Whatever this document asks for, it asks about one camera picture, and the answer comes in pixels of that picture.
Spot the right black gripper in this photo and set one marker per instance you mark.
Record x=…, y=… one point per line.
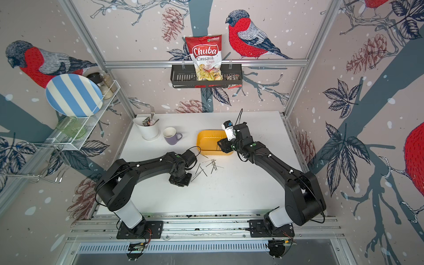
x=224, y=146

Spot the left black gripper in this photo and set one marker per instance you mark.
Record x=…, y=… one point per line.
x=175, y=181

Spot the yellow plastic storage box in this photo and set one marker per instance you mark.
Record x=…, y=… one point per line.
x=208, y=140

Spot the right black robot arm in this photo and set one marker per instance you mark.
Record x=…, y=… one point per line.
x=303, y=199

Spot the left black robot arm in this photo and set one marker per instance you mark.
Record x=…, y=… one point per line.
x=116, y=187

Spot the purple grey mug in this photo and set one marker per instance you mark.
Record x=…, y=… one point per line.
x=172, y=136

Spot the white utensil holder cup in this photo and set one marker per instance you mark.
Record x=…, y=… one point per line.
x=148, y=127

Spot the red Chuba chips bag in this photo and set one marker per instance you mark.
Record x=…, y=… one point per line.
x=205, y=53

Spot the green glass bowl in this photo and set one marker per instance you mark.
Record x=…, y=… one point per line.
x=71, y=127

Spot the black lid spice jar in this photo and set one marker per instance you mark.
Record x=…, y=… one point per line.
x=98, y=79

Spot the blue white striped plate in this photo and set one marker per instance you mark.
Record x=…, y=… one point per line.
x=74, y=95

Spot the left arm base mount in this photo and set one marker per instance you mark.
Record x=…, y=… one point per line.
x=144, y=232

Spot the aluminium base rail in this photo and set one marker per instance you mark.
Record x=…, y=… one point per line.
x=200, y=234

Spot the black wire wall basket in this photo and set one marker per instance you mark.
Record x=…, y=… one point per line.
x=229, y=75

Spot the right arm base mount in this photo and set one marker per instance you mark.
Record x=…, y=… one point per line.
x=280, y=239

